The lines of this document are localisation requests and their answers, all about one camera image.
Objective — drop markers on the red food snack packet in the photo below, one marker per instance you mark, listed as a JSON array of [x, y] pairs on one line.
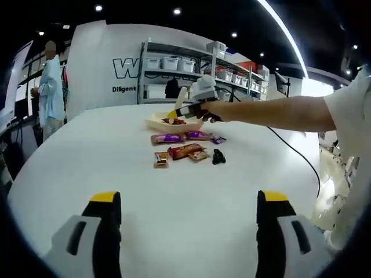
[[174, 121]]

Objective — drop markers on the purple food snack packet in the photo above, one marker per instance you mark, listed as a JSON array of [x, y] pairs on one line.
[[198, 135], [168, 138]]

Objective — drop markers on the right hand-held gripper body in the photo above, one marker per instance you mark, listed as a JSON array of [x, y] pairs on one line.
[[207, 92]]

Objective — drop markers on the black monitor on stand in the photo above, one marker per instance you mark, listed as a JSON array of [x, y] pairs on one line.
[[281, 82]]

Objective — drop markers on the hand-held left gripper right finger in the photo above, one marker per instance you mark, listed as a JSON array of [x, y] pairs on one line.
[[290, 237]]

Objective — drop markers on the person's right hand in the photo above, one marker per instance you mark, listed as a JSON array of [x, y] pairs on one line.
[[214, 111]]

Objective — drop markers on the ceiling light strip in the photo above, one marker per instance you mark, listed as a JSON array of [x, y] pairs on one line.
[[287, 34]]

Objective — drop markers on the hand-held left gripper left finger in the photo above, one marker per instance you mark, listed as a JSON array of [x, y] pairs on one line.
[[87, 237]]

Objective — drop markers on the hanging bag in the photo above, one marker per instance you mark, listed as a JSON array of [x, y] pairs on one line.
[[66, 89]]

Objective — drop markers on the large display screen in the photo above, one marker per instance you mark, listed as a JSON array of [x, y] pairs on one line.
[[17, 75]]

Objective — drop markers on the row of white storage bins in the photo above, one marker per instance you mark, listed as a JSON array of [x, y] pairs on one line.
[[171, 63]]

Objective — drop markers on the small purple food candy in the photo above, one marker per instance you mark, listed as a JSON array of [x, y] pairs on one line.
[[218, 140]]

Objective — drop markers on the cream paper container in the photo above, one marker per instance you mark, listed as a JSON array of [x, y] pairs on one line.
[[179, 127]]

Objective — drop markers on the black food snack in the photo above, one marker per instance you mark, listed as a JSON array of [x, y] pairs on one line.
[[218, 156]]

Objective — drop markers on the grey metal storage shelf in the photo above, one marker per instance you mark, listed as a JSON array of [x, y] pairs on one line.
[[214, 75]]

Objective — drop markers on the orange blue-print food packet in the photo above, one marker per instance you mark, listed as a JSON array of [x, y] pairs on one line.
[[161, 160]]

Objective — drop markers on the red-brown food biscuit packet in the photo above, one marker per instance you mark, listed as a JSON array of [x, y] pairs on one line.
[[185, 151]]

